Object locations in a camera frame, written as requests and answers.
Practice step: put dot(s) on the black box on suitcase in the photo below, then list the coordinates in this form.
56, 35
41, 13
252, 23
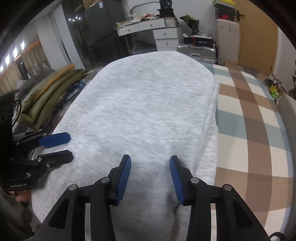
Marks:
200, 41

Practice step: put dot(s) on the person left hand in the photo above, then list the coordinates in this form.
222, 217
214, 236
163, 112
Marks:
23, 197

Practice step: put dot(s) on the silver aluminium suitcase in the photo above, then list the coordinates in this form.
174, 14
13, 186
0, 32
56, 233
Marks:
200, 54

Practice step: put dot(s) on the grey bed footboard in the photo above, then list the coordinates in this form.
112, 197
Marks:
286, 107

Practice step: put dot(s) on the checkered bed sheet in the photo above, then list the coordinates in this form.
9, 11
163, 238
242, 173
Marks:
254, 153

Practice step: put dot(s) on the light grey sweatshirt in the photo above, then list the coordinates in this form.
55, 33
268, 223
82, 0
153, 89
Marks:
149, 106

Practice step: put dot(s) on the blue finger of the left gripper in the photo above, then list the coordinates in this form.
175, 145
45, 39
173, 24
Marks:
55, 140
53, 160

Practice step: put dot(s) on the white dressing desk with drawers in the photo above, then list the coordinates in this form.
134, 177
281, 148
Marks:
167, 32

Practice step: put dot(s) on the dark flower bouquet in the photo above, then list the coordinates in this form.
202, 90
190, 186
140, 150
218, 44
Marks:
192, 23

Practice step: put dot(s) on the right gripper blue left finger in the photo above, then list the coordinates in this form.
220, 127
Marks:
119, 177

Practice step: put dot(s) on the white small cabinet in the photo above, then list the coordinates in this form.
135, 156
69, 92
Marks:
227, 41

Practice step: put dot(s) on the yellow black shoe boxes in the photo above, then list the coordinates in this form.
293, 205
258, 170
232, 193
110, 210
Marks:
224, 9

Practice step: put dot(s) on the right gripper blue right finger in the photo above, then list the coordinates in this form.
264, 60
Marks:
181, 179

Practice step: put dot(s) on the wooden door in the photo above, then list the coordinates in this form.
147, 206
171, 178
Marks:
258, 37

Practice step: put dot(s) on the black refrigerator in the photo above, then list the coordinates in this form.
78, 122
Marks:
101, 19

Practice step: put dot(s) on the blue plaid cloth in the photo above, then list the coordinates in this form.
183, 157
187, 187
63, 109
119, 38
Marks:
62, 104

